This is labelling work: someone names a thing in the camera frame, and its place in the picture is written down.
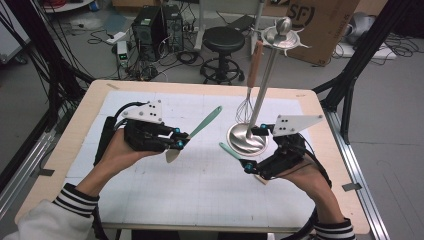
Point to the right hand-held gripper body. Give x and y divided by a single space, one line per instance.
288 153

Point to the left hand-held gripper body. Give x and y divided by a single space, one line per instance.
146 133

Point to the steel utensil stand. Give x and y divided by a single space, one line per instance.
263 90

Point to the person's left hand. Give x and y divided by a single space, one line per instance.
116 156

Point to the person's right hand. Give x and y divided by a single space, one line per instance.
313 183

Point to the white grid mat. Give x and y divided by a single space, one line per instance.
186 206

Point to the grey tape piece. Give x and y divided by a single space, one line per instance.
351 187
46 172

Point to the white device with green display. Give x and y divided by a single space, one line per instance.
122 53

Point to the black computer tower green label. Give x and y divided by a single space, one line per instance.
146 36

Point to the black round stool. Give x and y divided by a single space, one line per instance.
223 38

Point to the white power strip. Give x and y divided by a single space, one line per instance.
116 37

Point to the black flat device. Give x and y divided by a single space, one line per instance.
241 22

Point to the large cardboard box round logo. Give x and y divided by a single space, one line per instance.
330 30

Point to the white flat board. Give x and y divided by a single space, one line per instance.
366 51

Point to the white round table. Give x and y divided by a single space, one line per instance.
66 6

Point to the white panel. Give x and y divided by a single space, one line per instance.
11 36

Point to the aluminium rail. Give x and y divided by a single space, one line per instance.
363 196
23 173

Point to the black metal frame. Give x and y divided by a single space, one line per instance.
360 56
50 56

